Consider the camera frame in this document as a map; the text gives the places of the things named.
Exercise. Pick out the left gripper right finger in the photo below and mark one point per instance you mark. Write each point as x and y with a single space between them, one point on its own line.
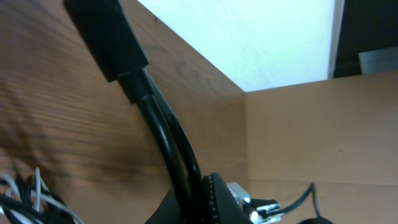
221 207

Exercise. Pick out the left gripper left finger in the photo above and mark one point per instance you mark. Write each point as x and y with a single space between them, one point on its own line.
168 211

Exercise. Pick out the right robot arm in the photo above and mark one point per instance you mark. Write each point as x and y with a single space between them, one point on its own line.
316 220

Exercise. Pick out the cardboard side panel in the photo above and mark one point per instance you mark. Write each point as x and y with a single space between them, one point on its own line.
340 134

